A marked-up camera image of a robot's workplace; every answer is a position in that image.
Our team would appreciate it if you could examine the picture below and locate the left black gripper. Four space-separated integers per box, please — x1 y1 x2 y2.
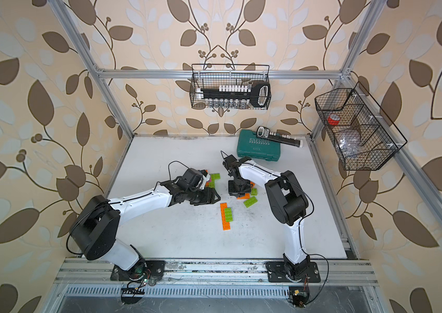
185 186 222 204

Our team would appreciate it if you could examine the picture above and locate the orange brick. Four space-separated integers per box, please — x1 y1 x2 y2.
222 215 231 231
220 203 228 216
237 182 255 200

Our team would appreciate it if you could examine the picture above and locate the orange brick top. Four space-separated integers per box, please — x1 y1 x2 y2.
220 203 228 216

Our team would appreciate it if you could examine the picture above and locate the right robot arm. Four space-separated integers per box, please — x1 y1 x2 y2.
222 155 310 276

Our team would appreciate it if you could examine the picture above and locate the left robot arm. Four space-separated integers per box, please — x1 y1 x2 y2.
68 168 220 275

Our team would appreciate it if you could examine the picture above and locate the green tool case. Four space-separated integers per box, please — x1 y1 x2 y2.
237 129 281 162

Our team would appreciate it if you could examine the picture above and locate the clear plastic bag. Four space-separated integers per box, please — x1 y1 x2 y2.
337 129 361 158

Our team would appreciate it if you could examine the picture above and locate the socket rail on case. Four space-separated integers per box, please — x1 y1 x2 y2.
256 126 304 148

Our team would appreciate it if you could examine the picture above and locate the socket rail in basket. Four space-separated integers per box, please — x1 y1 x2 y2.
190 81 272 110

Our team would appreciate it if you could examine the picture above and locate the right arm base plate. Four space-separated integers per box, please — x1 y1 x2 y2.
265 261 321 284

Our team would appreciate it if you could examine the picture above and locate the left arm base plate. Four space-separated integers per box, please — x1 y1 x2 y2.
110 260 166 283

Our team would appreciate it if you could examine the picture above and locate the back wire basket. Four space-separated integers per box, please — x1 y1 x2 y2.
189 63 271 110

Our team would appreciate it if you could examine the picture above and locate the wire basket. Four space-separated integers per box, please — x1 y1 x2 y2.
314 82 408 171
189 63 271 110

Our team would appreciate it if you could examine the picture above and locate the right wire basket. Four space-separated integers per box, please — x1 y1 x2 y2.
314 82 408 171

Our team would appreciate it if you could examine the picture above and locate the aluminium front rail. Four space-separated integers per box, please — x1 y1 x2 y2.
55 258 379 287

